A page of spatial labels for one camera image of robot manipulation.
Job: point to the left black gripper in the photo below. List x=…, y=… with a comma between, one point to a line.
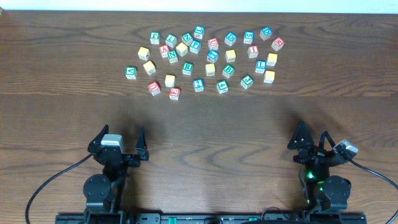
x=123, y=156

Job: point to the blue L block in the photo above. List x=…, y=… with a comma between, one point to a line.
x=260, y=66

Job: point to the green Z block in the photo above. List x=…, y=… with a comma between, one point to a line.
x=187, y=39

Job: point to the blue P block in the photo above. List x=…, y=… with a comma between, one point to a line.
x=195, y=47

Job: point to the green N block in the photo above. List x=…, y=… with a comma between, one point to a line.
x=172, y=56

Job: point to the green L block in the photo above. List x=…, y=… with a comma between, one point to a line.
x=171, y=40

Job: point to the red M block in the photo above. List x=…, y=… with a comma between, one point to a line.
x=277, y=44

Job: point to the blue 2 block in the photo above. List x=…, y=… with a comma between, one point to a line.
x=198, y=85

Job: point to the yellow block lower left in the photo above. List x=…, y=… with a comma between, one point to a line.
x=149, y=67

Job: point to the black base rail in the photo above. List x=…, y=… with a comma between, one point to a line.
x=155, y=218

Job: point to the yellow O block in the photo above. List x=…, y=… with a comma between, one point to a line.
x=210, y=69
x=230, y=55

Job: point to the green V block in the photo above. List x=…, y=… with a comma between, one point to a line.
x=131, y=73

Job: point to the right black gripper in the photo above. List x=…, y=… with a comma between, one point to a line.
x=314, y=154

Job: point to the yellow G block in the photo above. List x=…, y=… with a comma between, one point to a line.
x=269, y=76

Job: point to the green 4 block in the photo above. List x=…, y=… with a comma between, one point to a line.
x=222, y=86

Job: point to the red I block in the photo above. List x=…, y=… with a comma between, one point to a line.
x=253, y=51

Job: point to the yellow block far left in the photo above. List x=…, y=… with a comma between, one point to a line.
x=144, y=53

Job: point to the yellow K block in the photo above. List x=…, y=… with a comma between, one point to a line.
x=272, y=59

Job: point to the green J block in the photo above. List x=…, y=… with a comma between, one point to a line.
x=247, y=82

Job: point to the blue D block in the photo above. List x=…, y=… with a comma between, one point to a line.
x=230, y=39

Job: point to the red block bottom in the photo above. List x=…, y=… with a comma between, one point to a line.
x=174, y=93

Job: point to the yellow block above red pair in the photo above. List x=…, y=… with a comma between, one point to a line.
x=170, y=81

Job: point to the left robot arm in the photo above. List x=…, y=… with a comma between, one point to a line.
x=103, y=191

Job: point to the red U block lower left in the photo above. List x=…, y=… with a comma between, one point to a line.
x=154, y=88

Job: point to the blue T block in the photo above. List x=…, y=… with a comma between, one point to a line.
x=212, y=56

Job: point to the green B block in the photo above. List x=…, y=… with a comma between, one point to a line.
x=228, y=71

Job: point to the green R block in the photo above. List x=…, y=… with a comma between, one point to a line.
x=187, y=68

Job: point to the blue S block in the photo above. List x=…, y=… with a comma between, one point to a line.
x=248, y=37

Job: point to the yellow block near N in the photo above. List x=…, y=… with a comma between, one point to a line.
x=182, y=49

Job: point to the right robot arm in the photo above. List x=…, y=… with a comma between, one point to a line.
x=325, y=193

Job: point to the red A block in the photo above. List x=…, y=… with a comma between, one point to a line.
x=164, y=50

